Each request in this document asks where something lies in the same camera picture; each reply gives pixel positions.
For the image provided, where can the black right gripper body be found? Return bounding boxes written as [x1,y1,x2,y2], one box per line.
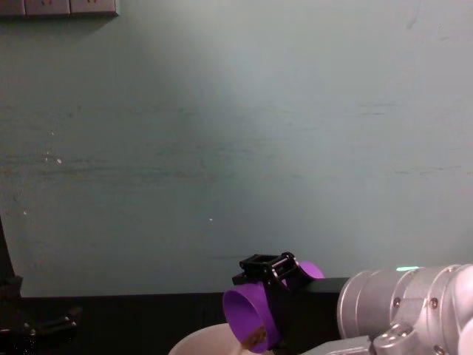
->
[284,277,350,345]

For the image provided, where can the purple plastic cup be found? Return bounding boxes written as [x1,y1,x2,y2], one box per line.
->
[222,260,327,353]

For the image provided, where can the brown granules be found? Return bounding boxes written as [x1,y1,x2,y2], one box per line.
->
[240,325,268,349]

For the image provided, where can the white bowl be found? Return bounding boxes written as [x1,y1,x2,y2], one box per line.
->
[167,320,248,355]

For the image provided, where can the black table cloth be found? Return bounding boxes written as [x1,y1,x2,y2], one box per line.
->
[0,277,350,355]

